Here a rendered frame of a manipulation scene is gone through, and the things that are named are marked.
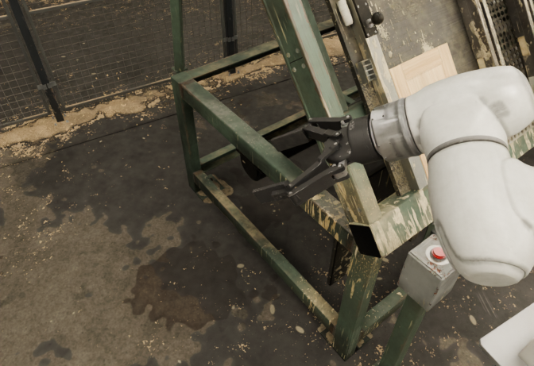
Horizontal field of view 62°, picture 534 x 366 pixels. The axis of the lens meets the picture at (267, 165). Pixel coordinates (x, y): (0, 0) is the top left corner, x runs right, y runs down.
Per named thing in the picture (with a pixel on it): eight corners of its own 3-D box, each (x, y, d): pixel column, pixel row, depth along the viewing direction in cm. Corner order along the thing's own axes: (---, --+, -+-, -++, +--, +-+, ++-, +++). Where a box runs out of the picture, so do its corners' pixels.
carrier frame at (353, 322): (344, 362, 196) (376, 249, 140) (188, 186, 277) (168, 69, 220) (582, 160, 294) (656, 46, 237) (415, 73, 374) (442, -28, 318)
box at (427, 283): (426, 313, 132) (443, 280, 120) (395, 286, 139) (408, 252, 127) (450, 292, 138) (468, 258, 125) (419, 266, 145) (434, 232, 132)
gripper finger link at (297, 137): (301, 130, 81) (302, 127, 81) (269, 140, 84) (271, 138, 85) (309, 142, 82) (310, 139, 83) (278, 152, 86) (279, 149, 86)
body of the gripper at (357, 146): (370, 102, 70) (319, 119, 75) (366, 136, 65) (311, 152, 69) (388, 136, 74) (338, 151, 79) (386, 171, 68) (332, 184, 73)
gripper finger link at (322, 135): (335, 137, 72) (342, 132, 72) (299, 125, 81) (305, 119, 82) (346, 154, 74) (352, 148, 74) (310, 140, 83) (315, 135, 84)
